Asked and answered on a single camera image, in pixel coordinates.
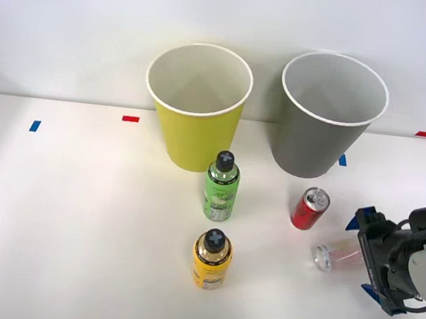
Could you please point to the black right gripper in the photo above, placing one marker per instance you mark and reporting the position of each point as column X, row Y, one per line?
column 381, row 258

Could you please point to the clear plastic bottle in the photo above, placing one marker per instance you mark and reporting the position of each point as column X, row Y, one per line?
column 331, row 256

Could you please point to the red drink can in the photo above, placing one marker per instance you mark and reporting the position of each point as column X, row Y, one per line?
column 305, row 213

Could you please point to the grey plastic waste bin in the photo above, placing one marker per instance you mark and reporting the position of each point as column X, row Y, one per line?
column 308, row 144

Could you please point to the yellow label plastic bottle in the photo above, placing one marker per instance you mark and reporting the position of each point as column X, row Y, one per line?
column 210, row 270

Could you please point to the green label plastic bottle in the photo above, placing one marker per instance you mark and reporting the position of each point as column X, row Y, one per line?
column 220, row 195

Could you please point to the yellow-green plastic waste bin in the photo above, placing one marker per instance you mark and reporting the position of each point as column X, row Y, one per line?
column 196, row 138

